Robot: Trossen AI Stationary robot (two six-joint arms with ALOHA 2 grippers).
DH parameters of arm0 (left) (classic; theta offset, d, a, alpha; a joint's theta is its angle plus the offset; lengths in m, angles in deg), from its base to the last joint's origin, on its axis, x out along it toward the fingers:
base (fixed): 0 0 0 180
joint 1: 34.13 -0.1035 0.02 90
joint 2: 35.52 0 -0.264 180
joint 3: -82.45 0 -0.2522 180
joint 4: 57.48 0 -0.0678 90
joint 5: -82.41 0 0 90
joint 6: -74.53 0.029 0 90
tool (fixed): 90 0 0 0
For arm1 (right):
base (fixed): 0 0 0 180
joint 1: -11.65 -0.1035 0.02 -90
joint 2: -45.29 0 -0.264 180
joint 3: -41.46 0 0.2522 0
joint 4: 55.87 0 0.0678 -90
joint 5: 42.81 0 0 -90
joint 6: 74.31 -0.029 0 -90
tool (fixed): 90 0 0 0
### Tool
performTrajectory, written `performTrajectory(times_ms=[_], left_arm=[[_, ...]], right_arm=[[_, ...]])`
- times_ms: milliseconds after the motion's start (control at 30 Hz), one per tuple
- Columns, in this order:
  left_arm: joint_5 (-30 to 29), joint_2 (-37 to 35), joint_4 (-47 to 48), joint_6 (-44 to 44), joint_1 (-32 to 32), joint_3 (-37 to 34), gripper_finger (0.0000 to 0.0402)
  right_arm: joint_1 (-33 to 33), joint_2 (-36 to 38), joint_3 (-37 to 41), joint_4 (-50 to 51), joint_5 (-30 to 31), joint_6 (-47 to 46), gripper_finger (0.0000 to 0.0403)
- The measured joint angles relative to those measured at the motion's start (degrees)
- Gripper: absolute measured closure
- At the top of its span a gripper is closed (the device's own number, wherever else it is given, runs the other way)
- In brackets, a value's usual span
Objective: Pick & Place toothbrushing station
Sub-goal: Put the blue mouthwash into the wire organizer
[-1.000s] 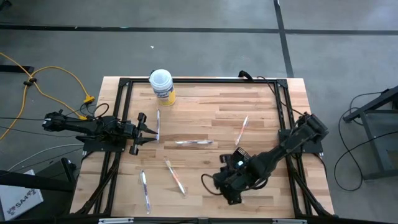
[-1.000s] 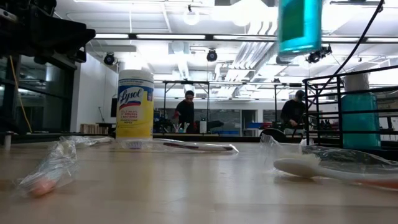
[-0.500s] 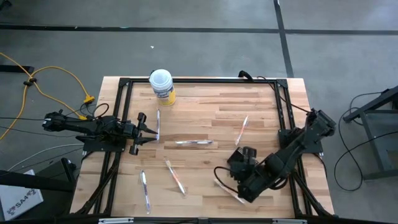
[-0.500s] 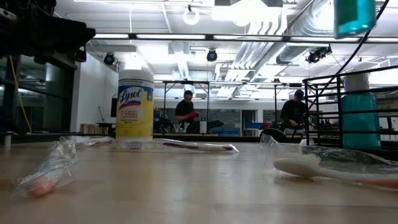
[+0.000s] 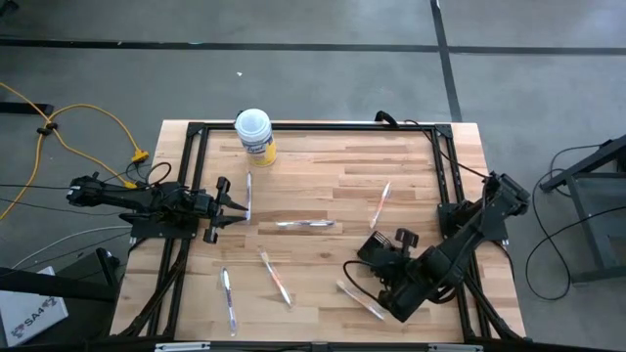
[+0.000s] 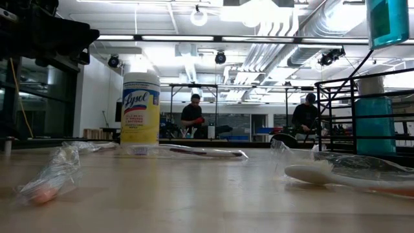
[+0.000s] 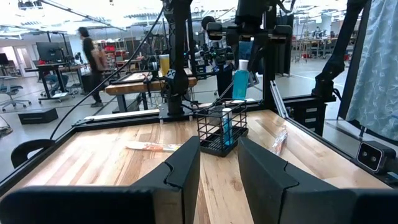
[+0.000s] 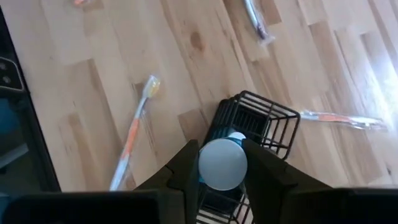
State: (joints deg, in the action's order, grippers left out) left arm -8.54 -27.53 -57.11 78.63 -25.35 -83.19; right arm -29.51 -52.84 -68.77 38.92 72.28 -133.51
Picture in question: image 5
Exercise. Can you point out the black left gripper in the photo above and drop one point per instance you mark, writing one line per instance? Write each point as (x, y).
(212, 207)

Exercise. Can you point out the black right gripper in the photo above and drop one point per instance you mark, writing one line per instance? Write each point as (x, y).
(396, 264)

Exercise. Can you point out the orange toothbrush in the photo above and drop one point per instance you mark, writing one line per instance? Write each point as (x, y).
(275, 278)
(357, 297)
(381, 204)

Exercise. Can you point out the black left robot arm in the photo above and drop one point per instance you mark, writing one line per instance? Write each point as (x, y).
(127, 198)

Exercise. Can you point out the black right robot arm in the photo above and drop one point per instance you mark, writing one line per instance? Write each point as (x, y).
(464, 244)

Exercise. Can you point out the yellow Lysol wipes canister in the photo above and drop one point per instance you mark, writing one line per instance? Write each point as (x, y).
(255, 139)

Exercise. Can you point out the black floor tape strip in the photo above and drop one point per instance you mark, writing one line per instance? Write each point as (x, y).
(244, 47)
(447, 73)

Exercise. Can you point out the black stand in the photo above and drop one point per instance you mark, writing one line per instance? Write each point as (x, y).
(54, 289)

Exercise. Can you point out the black side table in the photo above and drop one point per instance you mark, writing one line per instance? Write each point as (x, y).
(587, 164)

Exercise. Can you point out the white SA4 box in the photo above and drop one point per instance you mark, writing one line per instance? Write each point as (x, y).
(29, 313)

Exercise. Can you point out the black floor bar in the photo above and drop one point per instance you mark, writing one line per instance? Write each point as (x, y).
(27, 108)

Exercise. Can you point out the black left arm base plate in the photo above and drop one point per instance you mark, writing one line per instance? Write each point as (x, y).
(161, 231)

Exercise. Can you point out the silver bracket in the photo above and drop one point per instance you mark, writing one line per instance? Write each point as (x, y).
(455, 348)
(183, 347)

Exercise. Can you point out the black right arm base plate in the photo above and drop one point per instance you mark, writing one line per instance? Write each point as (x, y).
(500, 235)

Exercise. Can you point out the black aluminium table frame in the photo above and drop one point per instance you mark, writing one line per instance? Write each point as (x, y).
(318, 126)

